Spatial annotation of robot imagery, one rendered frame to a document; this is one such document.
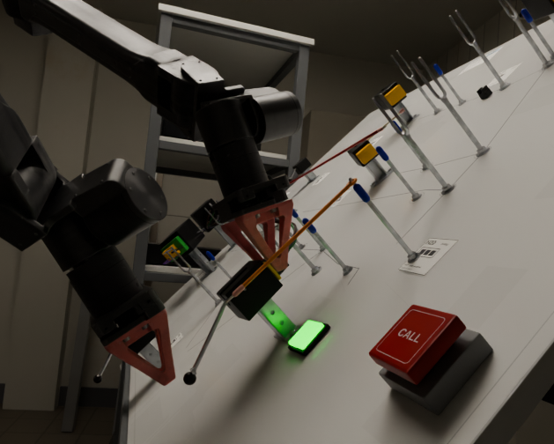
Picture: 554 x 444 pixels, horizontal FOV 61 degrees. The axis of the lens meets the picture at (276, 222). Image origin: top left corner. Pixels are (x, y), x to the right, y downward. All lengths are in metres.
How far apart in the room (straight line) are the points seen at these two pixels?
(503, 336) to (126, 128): 3.18
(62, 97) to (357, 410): 3.17
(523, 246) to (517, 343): 0.10
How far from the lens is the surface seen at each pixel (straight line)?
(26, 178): 0.48
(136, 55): 0.65
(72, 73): 3.43
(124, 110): 3.42
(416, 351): 0.31
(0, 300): 3.52
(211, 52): 1.81
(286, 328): 0.55
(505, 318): 0.35
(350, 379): 0.40
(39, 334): 3.36
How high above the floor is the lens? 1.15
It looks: 3 degrees up
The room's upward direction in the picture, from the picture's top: 5 degrees clockwise
